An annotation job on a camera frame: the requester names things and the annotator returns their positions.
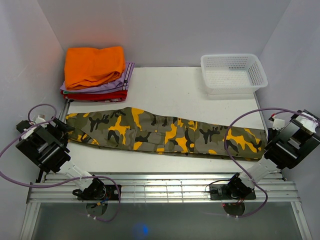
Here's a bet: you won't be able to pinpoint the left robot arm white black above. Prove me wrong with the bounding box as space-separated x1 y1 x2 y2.
16 116 107 201

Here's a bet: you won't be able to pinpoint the purple folded trousers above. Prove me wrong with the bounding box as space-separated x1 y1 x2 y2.
60 62 135 94

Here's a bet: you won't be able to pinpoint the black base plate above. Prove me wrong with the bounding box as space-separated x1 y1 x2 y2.
204 183 257 200
72 184 122 202

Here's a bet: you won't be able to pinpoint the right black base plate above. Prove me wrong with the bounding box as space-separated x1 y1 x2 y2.
204 183 257 200

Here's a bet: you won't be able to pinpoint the red folded trousers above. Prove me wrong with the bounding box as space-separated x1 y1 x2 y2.
60 90 128 102

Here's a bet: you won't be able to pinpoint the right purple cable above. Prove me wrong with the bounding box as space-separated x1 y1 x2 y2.
204 107 320 219

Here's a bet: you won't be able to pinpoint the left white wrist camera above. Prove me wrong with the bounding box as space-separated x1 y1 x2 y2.
34 114 49 125

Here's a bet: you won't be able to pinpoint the aluminium mounting rail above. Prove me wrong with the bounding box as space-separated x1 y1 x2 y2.
27 171 301 204

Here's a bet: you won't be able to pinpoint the white plastic basket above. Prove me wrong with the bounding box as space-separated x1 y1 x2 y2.
200 53 268 95

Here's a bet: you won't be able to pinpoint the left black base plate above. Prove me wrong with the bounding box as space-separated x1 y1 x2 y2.
72 184 122 202

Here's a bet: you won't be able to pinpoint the orange folded trousers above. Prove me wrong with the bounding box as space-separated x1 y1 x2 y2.
64 46 126 91

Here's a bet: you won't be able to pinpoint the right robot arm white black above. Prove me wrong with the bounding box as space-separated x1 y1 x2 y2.
225 110 320 199

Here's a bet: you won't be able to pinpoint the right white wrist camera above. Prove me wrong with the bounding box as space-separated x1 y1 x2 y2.
269 115 286 131

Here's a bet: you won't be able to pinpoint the camouflage trousers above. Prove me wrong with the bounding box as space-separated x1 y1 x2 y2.
65 107 268 161

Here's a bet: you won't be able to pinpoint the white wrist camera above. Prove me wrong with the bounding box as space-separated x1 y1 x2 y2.
269 115 286 131
34 114 49 125

